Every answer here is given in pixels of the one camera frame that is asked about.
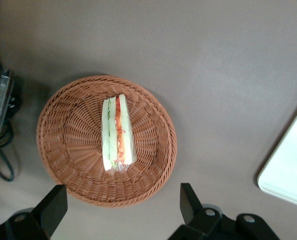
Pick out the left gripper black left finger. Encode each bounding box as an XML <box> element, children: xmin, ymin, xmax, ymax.
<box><xmin>0</xmin><ymin>184</ymin><xmax>68</xmax><ymax>240</ymax></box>

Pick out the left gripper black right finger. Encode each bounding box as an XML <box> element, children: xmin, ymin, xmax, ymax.
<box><xmin>168</xmin><ymin>183</ymin><xmax>223</xmax><ymax>240</ymax></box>

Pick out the triangle sandwich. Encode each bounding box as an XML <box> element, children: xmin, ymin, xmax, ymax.
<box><xmin>101</xmin><ymin>93</ymin><xmax>138</xmax><ymax>174</ymax></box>

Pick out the round brown wicker basket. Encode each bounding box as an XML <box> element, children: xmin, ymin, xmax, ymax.
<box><xmin>36</xmin><ymin>74</ymin><xmax>178</xmax><ymax>208</ymax></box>

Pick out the light plastic serving tray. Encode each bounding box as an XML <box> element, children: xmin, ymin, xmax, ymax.
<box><xmin>257</xmin><ymin>96</ymin><xmax>297</xmax><ymax>210</ymax></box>

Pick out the black cable by bracket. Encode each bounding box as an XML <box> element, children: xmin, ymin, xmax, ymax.
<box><xmin>0</xmin><ymin>37</ymin><xmax>23</xmax><ymax>182</ymax></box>

